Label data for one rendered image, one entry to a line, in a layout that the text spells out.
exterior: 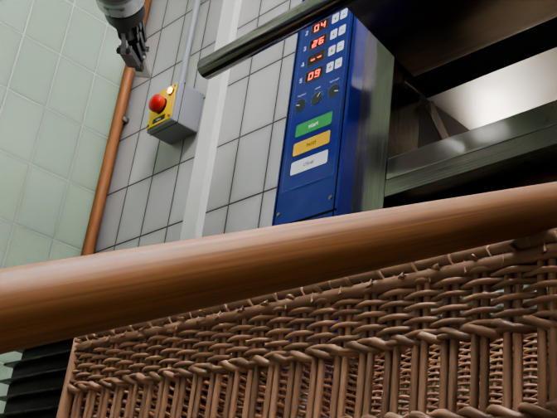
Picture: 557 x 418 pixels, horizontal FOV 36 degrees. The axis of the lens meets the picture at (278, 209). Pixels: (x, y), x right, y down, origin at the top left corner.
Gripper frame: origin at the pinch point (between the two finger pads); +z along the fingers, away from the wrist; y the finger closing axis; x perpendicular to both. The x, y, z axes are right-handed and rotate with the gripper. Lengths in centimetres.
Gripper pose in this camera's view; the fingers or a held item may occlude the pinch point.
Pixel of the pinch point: (141, 65)
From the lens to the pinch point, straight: 178.4
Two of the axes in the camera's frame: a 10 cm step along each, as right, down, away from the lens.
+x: 9.9, 1.0, -0.8
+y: -1.2, 9.0, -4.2
